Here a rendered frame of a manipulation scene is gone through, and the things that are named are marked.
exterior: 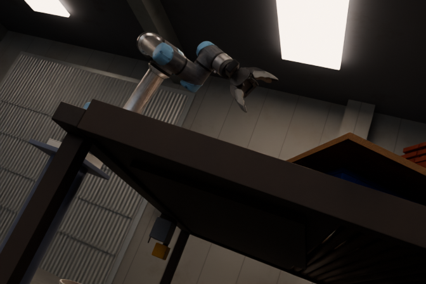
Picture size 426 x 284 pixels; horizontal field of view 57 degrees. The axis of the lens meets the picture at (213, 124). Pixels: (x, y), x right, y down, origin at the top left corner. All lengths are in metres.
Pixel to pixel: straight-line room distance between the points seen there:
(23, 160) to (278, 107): 3.50
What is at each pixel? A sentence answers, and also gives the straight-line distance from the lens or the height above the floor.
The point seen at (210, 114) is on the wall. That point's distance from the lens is 5.11.
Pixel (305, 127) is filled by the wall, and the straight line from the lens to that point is 4.87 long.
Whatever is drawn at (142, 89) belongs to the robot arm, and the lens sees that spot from 1.84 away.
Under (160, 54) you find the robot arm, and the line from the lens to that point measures 1.41.
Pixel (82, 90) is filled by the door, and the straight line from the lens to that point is 5.98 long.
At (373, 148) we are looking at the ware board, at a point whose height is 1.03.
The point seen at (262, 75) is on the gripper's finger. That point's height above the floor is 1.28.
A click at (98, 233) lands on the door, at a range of 5.03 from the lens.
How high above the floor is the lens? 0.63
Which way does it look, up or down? 20 degrees up
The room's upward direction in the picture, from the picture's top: 22 degrees clockwise
